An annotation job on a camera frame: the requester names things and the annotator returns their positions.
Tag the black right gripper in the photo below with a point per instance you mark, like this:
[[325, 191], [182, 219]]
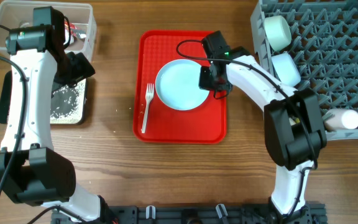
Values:
[[204, 84]]

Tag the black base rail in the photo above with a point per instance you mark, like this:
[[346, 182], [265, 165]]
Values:
[[248, 213]]

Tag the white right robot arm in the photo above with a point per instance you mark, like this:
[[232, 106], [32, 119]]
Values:
[[293, 126]]

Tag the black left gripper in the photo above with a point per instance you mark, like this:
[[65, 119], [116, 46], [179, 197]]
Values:
[[82, 68]]

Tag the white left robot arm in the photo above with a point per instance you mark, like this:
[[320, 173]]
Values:
[[31, 172]]

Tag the black tray bin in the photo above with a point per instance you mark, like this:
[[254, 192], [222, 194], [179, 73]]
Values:
[[6, 97]]

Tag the light blue bowl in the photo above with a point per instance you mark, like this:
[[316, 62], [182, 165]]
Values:
[[286, 69]]

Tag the mint green bowl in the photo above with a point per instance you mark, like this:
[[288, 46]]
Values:
[[277, 32]]

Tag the grey dishwasher rack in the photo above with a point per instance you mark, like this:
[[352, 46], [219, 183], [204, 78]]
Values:
[[324, 48]]

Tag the white plastic fork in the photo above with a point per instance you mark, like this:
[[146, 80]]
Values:
[[149, 95]]

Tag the clear plastic bin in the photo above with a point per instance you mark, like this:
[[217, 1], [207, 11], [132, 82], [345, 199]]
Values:
[[16, 14]]

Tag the white rice pile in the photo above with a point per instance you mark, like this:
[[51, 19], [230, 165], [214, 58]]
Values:
[[67, 104]]

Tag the white plastic cup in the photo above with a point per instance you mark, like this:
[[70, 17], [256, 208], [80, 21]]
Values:
[[336, 119]]

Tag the red plastic tray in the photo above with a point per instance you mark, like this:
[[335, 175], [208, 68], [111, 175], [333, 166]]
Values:
[[206, 124]]

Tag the light blue plate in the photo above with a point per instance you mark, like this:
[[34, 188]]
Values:
[[177, 85]]

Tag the red snack wrapper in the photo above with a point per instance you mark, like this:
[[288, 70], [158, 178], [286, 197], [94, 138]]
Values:
[[77, 32]]

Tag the white napkin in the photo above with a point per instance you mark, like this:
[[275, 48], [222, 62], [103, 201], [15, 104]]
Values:
[[69, 39]]

